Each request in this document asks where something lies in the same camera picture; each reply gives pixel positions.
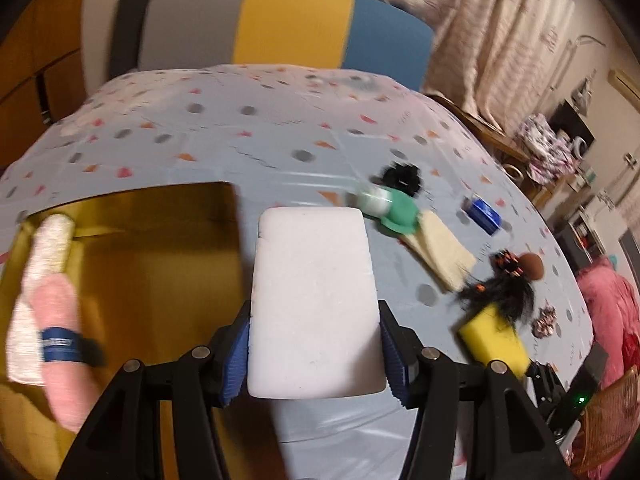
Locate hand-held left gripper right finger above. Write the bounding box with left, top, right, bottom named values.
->
left=377, top=300, right=576, bottom=480

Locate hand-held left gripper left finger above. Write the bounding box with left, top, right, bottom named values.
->
left=57, top=300, right=251, bottom=480

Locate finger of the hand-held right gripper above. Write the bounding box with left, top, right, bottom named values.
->
left=525, top=360, right=568, bottom=408

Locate yellow sponge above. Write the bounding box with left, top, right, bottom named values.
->
left=459, top=305, right=531, bottom=378

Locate black hairpiece with beads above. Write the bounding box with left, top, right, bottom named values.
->
left=457, top=250, right=537, bottom=333

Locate white foam block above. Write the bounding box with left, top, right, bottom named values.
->
left=247, top=206, right=388, bottom=401

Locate brown ball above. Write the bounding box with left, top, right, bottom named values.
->
left=517, top=254, right=545, bottom=281

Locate beige cloth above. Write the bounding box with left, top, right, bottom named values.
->
left=400, top=210, right=477, bottom=293

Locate green plastic cup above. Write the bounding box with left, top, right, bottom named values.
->
left=380, top=187, right=419, bottom=236

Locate small white bottle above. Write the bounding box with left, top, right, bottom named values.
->
left=356, top=186, right=396, bottom=217

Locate woven basket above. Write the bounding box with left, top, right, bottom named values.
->
left=570, top=365, right=640, bottom=478

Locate floral scrunchie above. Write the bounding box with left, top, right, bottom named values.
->
left=531, top=305, right=560, bottom=338

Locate pink blanket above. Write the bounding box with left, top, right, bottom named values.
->
left=575, top=255, right=640, bottom=376

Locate white storage cabinet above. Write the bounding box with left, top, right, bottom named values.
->
left=575, top=190, right=636, bottom=261

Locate small blue box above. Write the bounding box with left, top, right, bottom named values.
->
left=462, top=196, right=502, bottom=235

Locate pink cloth roll blue band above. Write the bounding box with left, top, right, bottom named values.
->
left=27, top=274, right=106, bottom=433

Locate black scrunchie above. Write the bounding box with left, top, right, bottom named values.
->
left=381, top=162, right=423, bottom=196

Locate white textured cloth roll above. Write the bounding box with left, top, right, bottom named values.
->
left=6, top=214, right=76, bottom=386

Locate floral cloth pile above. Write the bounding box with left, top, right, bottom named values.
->
left=517, top=112, right=576, bottom=183

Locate patterned light blue tablecloth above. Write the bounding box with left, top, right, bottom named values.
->
left=0, top=64, right=596, bottom=480

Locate wooden side desk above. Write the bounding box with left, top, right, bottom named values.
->
left=425, top=92, right=531, bottom=166

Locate black monitor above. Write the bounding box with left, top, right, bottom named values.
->
left=550, top=100, right=596, bottom=148

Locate beige patterned curtain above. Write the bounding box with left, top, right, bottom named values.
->
left=300, top=0, right=576, bottom=131

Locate grey yellow blue chair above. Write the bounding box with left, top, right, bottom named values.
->
left=109, top=0, right=435, bottom=93

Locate wooden cabinet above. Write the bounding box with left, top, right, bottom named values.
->
left=0, top=0, right=91, bottom=176

